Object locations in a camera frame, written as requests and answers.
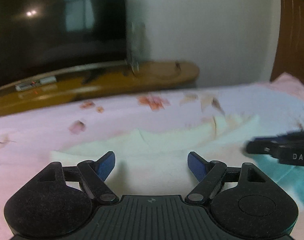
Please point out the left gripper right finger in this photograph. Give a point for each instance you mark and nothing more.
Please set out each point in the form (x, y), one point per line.
(209, 176)

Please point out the light green cloth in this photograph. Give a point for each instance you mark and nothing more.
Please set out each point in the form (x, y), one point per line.
(156, 163)

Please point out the black curved television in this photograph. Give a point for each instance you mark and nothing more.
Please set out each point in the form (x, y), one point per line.
(41, 36)

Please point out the wooden TV cabinet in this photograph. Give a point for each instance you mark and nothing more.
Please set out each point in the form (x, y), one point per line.
(111, 81)

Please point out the silver set-top box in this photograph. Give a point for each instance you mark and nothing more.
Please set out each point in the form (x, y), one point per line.
(35, 83)

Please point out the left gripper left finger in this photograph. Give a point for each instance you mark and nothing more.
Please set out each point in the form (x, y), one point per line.
(93, 175)

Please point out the pink floral bed sheet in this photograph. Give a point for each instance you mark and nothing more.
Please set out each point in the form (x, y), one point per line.
(27, 139)

